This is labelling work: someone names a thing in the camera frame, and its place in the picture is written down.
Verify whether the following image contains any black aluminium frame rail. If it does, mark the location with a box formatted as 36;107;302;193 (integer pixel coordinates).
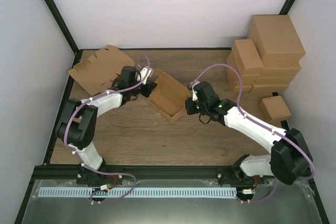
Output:
32;164;243;179

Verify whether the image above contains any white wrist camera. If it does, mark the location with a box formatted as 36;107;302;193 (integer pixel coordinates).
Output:
136;66;154;85
188;80;199;101

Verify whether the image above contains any medium top folded box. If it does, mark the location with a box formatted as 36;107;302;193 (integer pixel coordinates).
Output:
232;39;264;76

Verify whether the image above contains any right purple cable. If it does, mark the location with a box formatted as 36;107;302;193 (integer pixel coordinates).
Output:
194;63;316;204

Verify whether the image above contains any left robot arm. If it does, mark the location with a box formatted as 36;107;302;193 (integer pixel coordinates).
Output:
56;66;157;185

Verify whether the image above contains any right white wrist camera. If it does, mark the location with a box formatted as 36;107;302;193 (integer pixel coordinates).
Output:
188;80;199;101

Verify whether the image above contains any large bottom folded box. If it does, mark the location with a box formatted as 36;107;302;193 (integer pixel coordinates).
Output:
250;84;288;93

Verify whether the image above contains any medium bottom folded box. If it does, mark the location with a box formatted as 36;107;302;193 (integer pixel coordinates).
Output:
228;72;252;93

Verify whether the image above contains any medium folded box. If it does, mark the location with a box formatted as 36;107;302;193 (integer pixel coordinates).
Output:
232;39;264;76
228;72;252;93
226;52;259;87

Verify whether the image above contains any small folded box right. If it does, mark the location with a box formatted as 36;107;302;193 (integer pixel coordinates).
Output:
259;95;291;124

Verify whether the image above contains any light blue slotted cable duct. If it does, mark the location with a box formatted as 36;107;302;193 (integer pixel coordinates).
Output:
38;187;237;199

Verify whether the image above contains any medium lower folded box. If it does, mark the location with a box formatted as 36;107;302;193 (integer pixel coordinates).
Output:
226;52;259;87

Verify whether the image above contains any stack of cardboard blanks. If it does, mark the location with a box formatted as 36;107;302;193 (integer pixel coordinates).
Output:
68;45;135;95

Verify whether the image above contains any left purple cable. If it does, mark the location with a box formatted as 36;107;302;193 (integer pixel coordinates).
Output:
64;55;152;205

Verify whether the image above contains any large folded box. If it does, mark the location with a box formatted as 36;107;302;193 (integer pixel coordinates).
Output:
248;15;306;62
260;61;301;77
254;76;294;86
250;84;288;93

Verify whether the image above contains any large top folded box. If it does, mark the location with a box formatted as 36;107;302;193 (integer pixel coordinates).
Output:
248;15;306;62

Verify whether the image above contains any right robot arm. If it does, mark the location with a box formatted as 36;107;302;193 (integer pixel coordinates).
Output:
185;81;312;185

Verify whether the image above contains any purple cable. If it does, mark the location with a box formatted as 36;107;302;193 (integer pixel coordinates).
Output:
194;63;316;204
64;55;152;205

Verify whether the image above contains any cardboard box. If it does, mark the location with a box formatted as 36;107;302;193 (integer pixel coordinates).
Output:
147;68;191;123

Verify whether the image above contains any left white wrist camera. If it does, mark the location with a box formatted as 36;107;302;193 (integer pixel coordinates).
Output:
136;66;154;85

